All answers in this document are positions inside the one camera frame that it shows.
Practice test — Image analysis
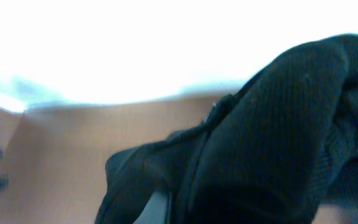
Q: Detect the black t-shirt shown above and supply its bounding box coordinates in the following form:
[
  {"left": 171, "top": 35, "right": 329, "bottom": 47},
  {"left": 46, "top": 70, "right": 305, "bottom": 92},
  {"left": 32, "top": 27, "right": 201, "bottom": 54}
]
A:
[{"left": 95, "top": 34, "right": 358, "bottom": 224}]

